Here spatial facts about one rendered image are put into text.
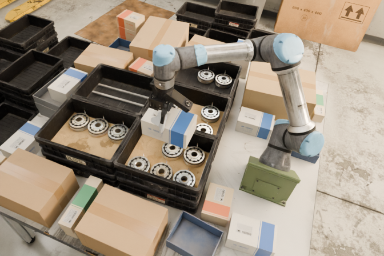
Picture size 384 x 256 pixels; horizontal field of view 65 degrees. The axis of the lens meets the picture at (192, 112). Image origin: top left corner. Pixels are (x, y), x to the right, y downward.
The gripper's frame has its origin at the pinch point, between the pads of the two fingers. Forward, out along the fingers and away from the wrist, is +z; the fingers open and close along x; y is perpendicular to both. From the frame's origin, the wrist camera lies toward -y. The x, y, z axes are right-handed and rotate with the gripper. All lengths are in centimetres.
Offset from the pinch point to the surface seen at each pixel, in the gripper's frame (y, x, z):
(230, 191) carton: -32.0, 1.3, 33.7
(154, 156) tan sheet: 7.6, 1.3, 27.9
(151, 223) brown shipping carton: -6.7, 32.3, 24.9
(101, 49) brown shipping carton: 75, -59, 24
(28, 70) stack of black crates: 143, -54, 61
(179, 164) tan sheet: -5.4, 0.2, 28.0
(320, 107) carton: -67, -78, 36
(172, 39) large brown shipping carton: 35, -85, 21
